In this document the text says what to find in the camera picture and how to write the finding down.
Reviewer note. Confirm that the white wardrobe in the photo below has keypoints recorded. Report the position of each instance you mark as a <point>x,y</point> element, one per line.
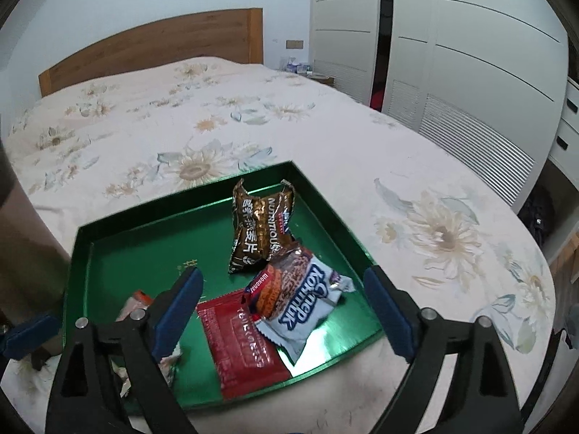
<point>475,77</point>

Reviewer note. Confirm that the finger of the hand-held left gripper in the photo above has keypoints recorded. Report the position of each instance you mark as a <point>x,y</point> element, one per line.
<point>27,334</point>

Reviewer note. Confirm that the pink striped snack packet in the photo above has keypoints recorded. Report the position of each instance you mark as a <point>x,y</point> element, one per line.
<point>172,364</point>

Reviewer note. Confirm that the red snack packet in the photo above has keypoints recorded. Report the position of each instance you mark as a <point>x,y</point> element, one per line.
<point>239,352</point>

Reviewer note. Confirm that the brown gold snack packet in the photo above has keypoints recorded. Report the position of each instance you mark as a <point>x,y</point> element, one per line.
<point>258,226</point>

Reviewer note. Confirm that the floral blanket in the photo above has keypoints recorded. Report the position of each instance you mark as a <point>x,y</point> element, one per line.
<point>316,135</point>

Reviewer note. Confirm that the brown cloth object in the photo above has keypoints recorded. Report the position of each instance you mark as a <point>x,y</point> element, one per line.
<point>27,257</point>

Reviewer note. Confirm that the wall switch plate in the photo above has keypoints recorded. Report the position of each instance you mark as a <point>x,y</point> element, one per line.
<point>294,44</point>

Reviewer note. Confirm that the wooden headboard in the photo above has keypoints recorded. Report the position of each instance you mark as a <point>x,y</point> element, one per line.
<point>158,40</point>

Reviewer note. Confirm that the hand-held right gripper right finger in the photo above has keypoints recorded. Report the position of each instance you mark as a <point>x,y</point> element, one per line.
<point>389,312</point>

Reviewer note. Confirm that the white drawer unit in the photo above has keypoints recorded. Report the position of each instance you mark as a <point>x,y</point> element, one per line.
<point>567,135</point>

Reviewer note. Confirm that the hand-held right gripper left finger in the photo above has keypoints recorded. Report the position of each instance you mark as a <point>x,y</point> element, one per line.
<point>181,307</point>

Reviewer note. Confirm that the black bag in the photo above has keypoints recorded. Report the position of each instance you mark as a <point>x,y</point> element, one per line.
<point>538,217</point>

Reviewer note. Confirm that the wooden bedside table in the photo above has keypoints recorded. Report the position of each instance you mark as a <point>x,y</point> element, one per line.
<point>323,79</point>

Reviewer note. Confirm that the blue white cookie packet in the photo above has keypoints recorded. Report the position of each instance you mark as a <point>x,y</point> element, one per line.
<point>307,307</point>

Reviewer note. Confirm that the green box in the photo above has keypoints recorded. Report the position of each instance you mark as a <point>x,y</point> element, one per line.
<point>135,257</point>

